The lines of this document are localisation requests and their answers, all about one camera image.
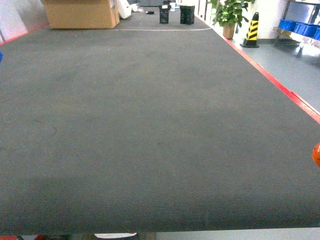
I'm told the orange cylindrical cap 4680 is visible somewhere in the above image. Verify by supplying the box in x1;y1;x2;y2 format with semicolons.
311;143;320;168

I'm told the yellow black traffic cone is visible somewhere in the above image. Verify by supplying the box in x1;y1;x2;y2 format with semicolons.
240;12;259;48

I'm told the potted green plant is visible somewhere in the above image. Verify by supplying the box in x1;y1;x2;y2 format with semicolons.
207;0;256;40

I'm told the red frame conveyor table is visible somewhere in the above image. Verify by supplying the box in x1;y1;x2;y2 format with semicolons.
0;24;320;124

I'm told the blue bin on shelf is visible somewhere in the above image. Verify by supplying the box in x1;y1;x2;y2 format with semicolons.
278;19;297;32

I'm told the steel roller shelf rack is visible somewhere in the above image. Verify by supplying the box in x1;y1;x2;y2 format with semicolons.
273;0;320;52

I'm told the large cardboard box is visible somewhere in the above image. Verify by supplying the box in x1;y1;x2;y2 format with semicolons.
41;0;120;30

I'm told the black box left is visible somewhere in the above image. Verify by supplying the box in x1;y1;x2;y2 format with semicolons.
159;4;170;24

